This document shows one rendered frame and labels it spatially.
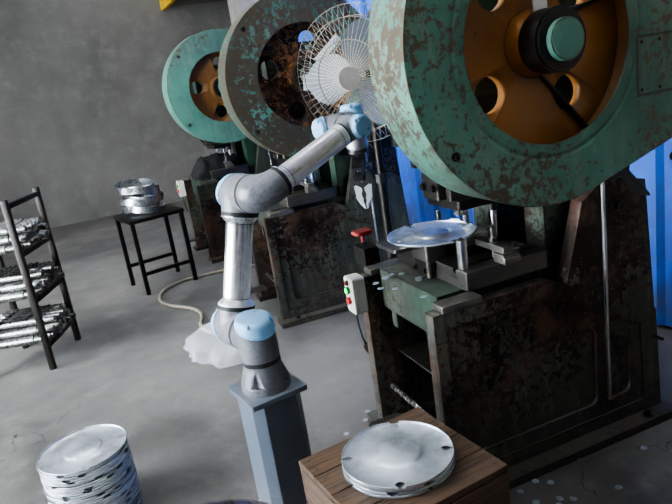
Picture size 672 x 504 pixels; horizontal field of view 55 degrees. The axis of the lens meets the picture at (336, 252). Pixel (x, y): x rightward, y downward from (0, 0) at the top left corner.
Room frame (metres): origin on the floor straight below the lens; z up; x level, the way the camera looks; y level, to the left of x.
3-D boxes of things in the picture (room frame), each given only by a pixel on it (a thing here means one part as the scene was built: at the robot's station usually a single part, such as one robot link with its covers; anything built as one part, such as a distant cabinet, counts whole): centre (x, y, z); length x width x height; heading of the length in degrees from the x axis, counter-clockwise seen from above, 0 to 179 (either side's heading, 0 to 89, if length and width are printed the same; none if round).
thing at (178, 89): (5.45, 0.50, 0.87); 1.53 x 0.99 x 1.74; 113
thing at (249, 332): (1.80, 0.28, 0.62); 0.13 x 0.12 x 0.14; 35
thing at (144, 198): (4.64, 1.32, 0.40); 0.45 x 0.40 x 0.79; 32
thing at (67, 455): (1.94, 0.95, 0.25); 0.29 x 0.29 x 0.01
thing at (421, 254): (2.01, -0.27, 0.72); 0.25 x 0.14 x 0.14; 110
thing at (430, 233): (2.02, -0.32, 0.78); 0.29 x 0.29 x 0.01
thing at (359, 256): (2.28, -0.11, 0.62); 0.10 x 0.06 x 0.20; 20
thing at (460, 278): (2.07, -0.44, 0.68); 0.45 x 0.30 x 0.06; 20
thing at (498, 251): (1.91, -0.49, 0.76); 0.17 x 0.06 x 0.10; 20
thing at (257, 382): (1.79, 0.27, 0.50); 0.15 x 0.15 x 0.10
